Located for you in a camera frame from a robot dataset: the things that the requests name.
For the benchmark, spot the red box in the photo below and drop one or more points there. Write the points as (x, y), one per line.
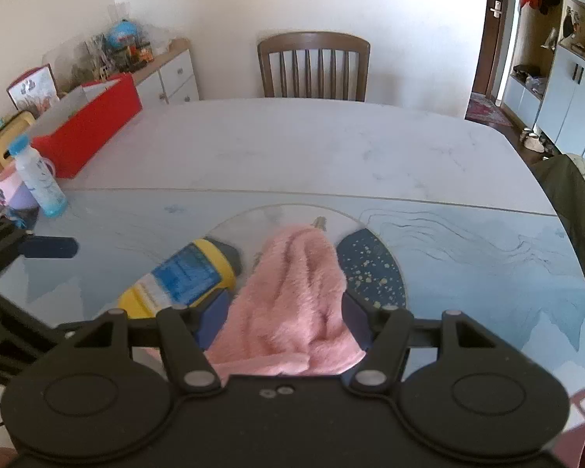
(92, 122)

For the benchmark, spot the olive upholstered chair back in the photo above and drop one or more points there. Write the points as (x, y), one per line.
(575, 219)

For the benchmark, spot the white sideboard with drawers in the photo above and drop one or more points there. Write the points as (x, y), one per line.
(175, 75)

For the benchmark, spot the brown wooden chair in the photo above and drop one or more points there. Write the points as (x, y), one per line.
(314, 66)

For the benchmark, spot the patterned red rug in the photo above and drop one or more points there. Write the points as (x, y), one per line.
(485, 109)

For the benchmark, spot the blue globe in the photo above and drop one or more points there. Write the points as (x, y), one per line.
(123, 33)

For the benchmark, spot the pair of light shoes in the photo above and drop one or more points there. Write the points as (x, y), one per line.
(534, 140)

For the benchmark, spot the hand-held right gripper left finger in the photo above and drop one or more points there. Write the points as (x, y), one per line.
(214, 319)

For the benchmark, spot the pink and purple cup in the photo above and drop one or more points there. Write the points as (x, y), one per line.
(14, 190)

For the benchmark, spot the yellow and green stool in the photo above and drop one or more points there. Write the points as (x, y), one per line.
(5, 141)

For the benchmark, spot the pink fluffy cloth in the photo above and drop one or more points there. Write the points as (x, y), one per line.
(282, 302)

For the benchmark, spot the brown wooden door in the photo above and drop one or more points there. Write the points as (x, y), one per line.
(492, 48)

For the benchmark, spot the yellow jar with blue label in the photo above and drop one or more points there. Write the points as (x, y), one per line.
(185, 273)

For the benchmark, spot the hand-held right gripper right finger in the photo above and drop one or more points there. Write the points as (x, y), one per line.
(353, 317)

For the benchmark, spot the dark jars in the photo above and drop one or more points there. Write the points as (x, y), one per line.
(140, 52)

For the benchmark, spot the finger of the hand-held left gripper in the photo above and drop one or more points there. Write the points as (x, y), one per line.
(48, 247)
(9, 321)

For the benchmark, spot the white bottle with blue cap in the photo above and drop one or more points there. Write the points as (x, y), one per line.
(41, 180)

